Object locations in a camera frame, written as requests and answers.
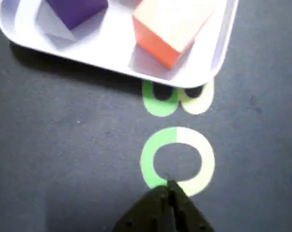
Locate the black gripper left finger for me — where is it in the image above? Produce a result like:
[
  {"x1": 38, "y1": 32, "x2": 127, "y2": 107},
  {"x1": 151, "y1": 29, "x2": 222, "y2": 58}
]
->
[{"x1": 113, "y1": 186, "x2": 174, "y2": 232}]

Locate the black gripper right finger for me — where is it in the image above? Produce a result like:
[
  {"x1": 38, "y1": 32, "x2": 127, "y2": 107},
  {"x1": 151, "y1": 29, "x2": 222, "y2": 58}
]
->
[{"x1": 168, "y1": 180, "x2": 216, "y2": 232}]

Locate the orange cube block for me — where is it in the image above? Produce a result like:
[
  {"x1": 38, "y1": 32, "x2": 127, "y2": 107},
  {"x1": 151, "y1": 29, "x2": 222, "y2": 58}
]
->
[{"x1": 132, "y1": 0, "x2": 219, "y2": 71}]

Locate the pale lavender rectangular tray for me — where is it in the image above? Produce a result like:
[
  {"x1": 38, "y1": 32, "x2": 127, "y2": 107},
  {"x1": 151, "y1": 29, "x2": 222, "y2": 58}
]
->
[{"x1": 0, "y1": 0, "x2": 240, "y2": 89}]

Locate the black desk mat with logo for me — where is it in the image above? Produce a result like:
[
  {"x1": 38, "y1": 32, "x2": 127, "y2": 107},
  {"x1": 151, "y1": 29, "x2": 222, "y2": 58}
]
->
[{"x1": 0, "y1": 0, "x2": 292, "y2": 232}]

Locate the purple cube block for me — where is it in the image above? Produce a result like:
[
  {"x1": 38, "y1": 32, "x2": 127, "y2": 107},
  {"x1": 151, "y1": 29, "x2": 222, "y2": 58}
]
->
[{"x1": 45, "y1": 0, "x2": 110, "y2": 31}]

